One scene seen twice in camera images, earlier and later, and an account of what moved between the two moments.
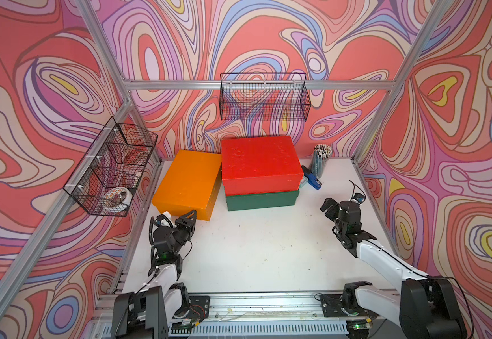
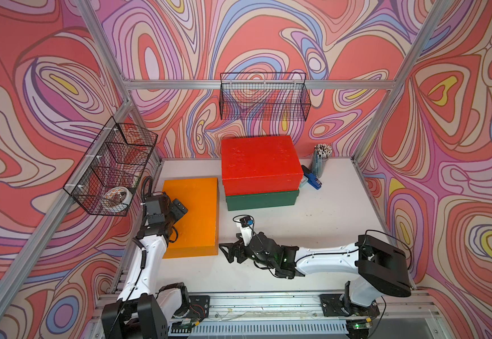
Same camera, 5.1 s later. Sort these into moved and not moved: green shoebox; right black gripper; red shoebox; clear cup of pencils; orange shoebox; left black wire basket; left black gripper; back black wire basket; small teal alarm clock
Moved: left black gripper; orange shoebox; right black gripper
Not moved: green shoebox; small teal alarm clock; clear cup of pencils; back black wire basket; red shoebox; left black wire basket
